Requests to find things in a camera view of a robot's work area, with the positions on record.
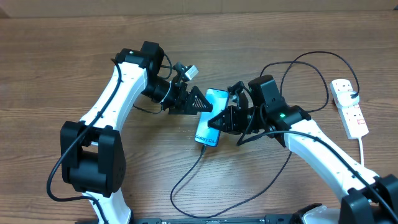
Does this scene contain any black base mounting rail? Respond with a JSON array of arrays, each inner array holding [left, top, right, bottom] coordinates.
[[74, 213, 312, 224]]

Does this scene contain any white power strip cord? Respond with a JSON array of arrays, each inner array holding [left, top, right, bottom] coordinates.
[[358, 137, 366, 167]]

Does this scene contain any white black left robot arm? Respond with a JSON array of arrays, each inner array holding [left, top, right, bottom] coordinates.
[[55, 41, 213, 223]]

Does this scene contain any black USB charging cable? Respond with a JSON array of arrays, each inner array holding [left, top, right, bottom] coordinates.
[[170, 50, 361, 218]]

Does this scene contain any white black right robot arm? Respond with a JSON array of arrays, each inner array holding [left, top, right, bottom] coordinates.
[[208, 75, 397, 223]]

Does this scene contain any white charger plug adapter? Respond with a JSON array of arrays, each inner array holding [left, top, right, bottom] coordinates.
[[335, 91, 359, 109]]

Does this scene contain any white power strip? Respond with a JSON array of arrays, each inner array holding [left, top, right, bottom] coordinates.
[[330, 79, 369, 139]]

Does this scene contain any blue Galaxy S24 smartphone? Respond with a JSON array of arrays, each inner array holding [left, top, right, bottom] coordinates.
[[195, 88, 229, 147]]

